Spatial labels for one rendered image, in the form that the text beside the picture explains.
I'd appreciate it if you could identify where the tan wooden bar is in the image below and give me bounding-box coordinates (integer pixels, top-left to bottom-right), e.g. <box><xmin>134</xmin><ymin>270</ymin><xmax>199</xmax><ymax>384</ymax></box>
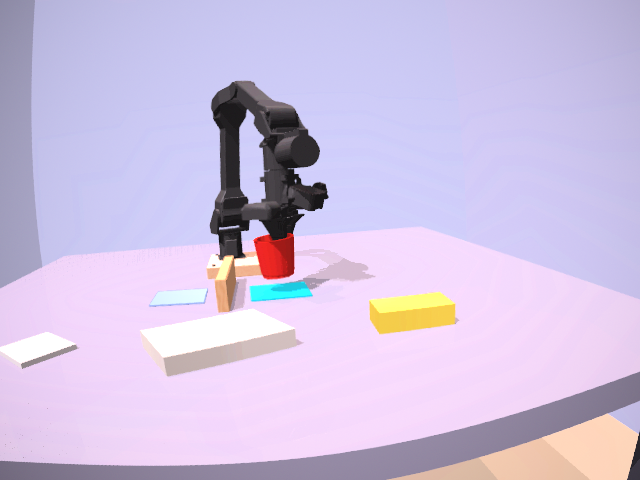
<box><xmin>215</xmin><ymin>256</ymin><xmax>236</xmax><ymax>313</ymax></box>

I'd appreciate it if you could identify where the white flat rectangular pad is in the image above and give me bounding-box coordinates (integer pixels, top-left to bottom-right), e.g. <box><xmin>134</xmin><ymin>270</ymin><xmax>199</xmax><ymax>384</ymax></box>
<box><xmin>0</xmin><ymin>332</ymin><xmax>77</xmax><ymax>369</ymax></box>

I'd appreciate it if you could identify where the white flat block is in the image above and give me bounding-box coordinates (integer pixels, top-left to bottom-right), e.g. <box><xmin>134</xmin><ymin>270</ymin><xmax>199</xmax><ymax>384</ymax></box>
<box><xmin>140</xmin><ymin>309</ymin><xmax>297</xmax><ymax>377</ymax></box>

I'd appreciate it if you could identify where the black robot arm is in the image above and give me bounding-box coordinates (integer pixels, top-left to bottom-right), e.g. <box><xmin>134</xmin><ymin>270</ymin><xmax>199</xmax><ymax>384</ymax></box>
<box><xmin>210</xmin><ymin>80</ymin><xmax>329</xmax><ymax>260</ymax></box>

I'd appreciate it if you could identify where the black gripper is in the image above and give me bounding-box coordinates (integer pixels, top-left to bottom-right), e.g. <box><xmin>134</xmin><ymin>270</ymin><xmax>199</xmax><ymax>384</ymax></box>
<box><xmin>241</xmin><ymin>169</ymin><xmax>305</xmax><ymax>241</ymax></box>

